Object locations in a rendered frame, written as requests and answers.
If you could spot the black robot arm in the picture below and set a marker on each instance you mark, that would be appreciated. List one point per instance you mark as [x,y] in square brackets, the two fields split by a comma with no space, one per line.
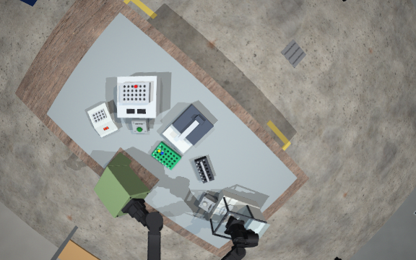
[154,223]

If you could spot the green tube rack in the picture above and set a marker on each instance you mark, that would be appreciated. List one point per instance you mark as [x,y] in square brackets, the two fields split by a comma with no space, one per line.
[171,158]

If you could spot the white dry block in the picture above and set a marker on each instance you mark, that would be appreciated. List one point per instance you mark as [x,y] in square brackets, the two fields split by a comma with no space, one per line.
[106,125]

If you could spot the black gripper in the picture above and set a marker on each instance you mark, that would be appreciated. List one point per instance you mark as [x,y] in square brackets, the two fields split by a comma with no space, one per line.
[232,225]

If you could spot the grey bench mat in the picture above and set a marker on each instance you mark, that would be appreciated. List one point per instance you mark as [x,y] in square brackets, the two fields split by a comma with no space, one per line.
[240,162]

